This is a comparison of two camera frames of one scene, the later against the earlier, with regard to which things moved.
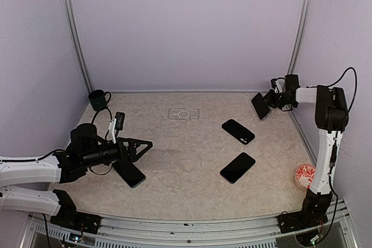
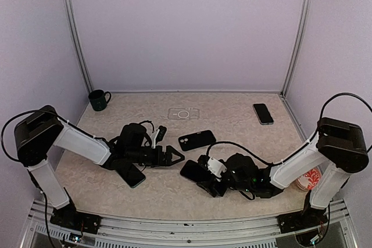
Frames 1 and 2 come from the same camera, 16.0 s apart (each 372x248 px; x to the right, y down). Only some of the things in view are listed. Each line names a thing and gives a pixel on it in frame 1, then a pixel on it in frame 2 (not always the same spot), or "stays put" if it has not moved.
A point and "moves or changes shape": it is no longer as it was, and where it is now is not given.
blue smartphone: [261, 108] moves or changes shape
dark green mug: [97, 99] stays put
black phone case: [240, 132] -> [196, 140]
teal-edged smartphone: [130, 173] stays put
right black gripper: [271, 99] -> [213, 188]
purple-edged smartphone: [236, 168] moves or changes shape
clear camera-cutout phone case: [183, 113] stays put
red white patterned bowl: [304, 176] stays put
